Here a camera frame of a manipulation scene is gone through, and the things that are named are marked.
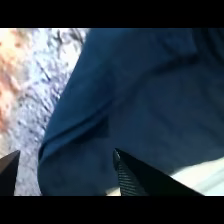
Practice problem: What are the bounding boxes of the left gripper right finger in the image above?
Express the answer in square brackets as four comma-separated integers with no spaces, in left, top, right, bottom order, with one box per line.
[112,148,204,197]

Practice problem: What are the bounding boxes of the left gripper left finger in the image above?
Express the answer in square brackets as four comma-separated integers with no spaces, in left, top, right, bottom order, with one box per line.
[0,149,21,197]

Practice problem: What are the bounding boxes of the white garment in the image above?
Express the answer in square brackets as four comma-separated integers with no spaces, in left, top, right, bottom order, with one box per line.
[169,157,224,197]

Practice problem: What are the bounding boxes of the dark blue garment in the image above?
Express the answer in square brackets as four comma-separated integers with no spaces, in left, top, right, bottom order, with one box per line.
[37,27,224,197]

